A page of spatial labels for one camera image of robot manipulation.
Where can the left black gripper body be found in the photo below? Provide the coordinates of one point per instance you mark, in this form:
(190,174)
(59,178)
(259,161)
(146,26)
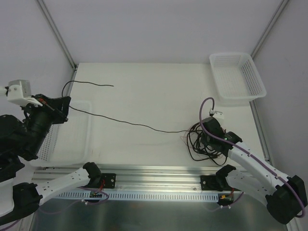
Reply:
(58,109)

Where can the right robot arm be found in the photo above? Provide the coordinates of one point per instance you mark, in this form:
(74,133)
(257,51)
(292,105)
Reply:
(283,196)

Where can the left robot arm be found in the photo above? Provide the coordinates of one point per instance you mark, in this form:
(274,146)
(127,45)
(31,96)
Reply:
(23,140)

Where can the left white plastic basket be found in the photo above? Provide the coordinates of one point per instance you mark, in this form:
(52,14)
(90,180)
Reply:
(68,143)

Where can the white plastic basket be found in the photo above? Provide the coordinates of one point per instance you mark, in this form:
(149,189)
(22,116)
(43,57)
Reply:
(68,143)
(236,77)

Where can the right white plastic basket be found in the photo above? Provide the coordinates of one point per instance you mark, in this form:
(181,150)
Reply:
(236,77)

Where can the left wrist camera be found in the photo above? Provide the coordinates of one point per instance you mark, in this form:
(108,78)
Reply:
(17,92)

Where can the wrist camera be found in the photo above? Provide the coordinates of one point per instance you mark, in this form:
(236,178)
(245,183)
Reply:
(216,114)
(17,92)

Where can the white slotted cable duct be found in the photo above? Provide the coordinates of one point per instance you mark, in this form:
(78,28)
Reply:
(141,196)

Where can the left aluminium frame post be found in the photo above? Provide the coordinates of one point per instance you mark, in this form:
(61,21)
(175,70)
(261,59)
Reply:
(50,21)

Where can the aluminium frame post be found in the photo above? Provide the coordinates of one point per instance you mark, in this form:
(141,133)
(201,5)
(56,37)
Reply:
(269,27)
(50,21)

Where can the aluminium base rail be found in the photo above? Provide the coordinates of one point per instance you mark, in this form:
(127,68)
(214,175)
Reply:
(157,178)

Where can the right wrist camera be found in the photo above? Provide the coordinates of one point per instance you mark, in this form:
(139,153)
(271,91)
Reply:
(216,114)

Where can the right aluminium frame post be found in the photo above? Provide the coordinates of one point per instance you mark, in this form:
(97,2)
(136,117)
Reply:
(269,27)

